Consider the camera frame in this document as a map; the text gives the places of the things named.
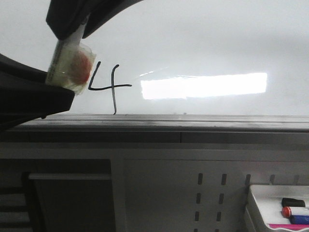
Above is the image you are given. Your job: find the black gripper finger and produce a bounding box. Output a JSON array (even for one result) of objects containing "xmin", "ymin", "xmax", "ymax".
[
  {"xmin": 46, "ymin": 0, "xmax": 141, "ymax": 40},
  {"xmin": 0, "ymin": 54, "xmax": 75, "ymax": 132}
]

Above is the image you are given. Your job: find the marker pen with taped cap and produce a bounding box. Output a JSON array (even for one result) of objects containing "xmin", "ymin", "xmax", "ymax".
[{"xmin": 45, "ymin": 23, "xmax": 96, "ymax": 95}]

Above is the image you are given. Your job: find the white perforated stand panel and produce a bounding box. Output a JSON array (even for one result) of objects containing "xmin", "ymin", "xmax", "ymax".
[{"xmin": 0, "ymin": 142, "xmax": 309, "ymax": 232}]

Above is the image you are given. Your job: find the white marker tray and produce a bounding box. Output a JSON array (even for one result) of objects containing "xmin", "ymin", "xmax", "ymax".
[{"xmin": 244, "ymin": 185, "xmax": 309, "ymax": 232}]

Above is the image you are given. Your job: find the black marker in tray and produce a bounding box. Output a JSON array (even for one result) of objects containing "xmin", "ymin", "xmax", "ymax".
[{"xmin": 281, "ymin": 198, "xmax": 306, "ymax": 207}]

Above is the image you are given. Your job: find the red capped marker in tray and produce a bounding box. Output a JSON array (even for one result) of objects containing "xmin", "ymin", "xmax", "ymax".
[{"xmin": 281, "ymin": 206, "xmax": 309, "ymax": 218}]

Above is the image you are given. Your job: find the blue marker in tray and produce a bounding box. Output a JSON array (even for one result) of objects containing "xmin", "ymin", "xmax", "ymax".
[{"xmin": 289, "ymin": 215, "xmax": 309, "ymax": 225}]

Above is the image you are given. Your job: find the pink eraser in tray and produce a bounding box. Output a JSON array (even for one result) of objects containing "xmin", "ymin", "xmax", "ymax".
[{"xmin": 268, "ymin": 224, "xmax": 309, "ymax": 232}]

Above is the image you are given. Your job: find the white whiteboard with grey frame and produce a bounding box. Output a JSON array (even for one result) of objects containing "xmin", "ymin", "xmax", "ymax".
[{"xmin": 1, "ymin": 0, "xmax": 309, "ymax": 141}]

